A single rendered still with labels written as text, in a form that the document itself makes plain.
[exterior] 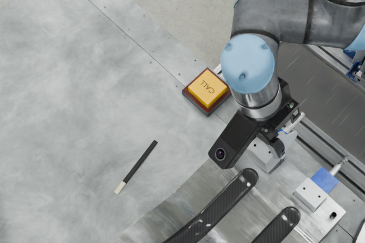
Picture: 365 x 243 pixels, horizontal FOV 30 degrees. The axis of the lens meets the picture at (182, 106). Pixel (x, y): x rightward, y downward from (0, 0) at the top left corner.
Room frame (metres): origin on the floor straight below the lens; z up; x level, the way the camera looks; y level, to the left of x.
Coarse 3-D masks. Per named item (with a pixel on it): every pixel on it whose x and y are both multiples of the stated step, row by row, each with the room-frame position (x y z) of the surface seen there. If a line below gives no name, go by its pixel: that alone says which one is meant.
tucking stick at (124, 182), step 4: (152, 144) 0.50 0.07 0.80; (148, 148) 0.49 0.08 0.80; (152, 148) 0.49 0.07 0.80; (144, 152) 0.48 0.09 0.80; (148, 152) 0.48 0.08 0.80; (144, 156) 0.47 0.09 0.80; (140, 160) 0.47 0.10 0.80; (136, 164) 0.46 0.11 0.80; (140, 164) 0.46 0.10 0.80; (132, 168) 0.45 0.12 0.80; (136, 168) 0.45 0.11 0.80; (132, 172) 0.44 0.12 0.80; (128, 176) 0.43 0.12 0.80; (124, 180) 0.43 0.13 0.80; (128, 180) 0.43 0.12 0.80; (120, 184) 0.42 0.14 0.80; (124, 184) 0.42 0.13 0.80; (116, 188) 0.41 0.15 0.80; (120, 188) 0.41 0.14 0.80; (116, 192) 0.40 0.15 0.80
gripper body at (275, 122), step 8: (280, 80) 0.47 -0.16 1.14; (288, 88) 0.46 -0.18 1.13; (288, 96) 0.45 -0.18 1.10; (280, 104) 0.43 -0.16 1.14; (288, 104) 0.45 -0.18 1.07; (296, 104) 0.44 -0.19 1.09; (280, 112) 0.43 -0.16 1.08; (288, 112) 0.43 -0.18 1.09; (256, 120) 0.41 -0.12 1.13; (264, 120) 0.40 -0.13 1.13; (272, 120) 0.42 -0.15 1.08; (280, 120) 0.42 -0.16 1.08; (288, 120) 0.44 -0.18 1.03; (264, 128) 0.41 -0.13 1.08; (272, 128) 0.41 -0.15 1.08; (280, 128) 0.42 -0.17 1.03; (256, 136) 0.42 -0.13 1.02; (264, 136) 0.40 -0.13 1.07; (272, 136) 0.40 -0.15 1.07
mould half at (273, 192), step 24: (216, 168) 0.41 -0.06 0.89; (240, 168) 0.40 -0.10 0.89; (288, 168) 0.40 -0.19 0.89; (192, 192) 0.37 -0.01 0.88; (216, 192) 0.36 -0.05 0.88; (264, 192) 0.35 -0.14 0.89; (288, 192) 0.35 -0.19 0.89; (144, 216) 0.32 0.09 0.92; (168, 216) 0.32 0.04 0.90; (192, 216) 0.32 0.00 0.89; (240, 216) 0.31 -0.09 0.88; (264, 216) 0.31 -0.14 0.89; (312, 216) 0.30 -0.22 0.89; (336, 216) 0.29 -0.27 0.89; (120, 240) 0.27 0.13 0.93; (144, 240) 0.27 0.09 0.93; (216, 240) 0.27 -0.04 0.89; (240, 240) 0.27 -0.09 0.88; (288, 240) 0.26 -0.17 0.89; (312, 240) 0.25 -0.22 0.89
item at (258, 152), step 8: (296, 120) 0.48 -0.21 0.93; (288, 128) 0.46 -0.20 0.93; (256, 144) 0.43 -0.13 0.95; (264, 144) 0.43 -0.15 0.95; (248, 152) 0.42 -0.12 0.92; (256, 152) 0.41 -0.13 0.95; (264, 152) 0.41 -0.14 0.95; (256, 160) 0.41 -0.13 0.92; (264, 160) 0.40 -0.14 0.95; (272, 160) 0.40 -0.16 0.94; (264, 168) 0.39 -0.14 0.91; (272, 168) 0.39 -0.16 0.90
